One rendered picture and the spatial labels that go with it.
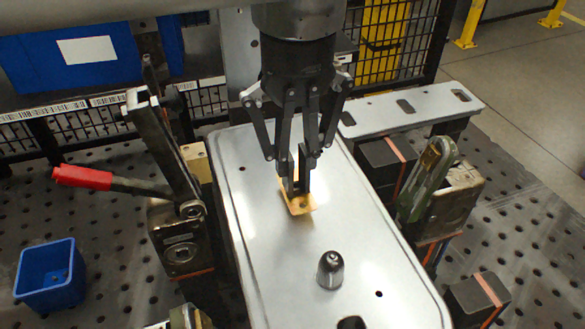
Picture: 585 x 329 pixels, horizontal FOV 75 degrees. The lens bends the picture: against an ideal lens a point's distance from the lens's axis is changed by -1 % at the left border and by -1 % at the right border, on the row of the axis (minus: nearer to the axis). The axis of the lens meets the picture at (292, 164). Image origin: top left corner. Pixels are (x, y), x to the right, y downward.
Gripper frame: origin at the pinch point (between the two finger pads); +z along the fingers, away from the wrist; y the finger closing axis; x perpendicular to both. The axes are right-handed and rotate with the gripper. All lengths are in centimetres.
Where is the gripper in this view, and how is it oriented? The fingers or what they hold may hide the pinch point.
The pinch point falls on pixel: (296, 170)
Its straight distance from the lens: 51.7
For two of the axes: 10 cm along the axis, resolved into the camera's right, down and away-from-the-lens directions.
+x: -3.1, -6.7, 6.7
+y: 9.5, -2.2, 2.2
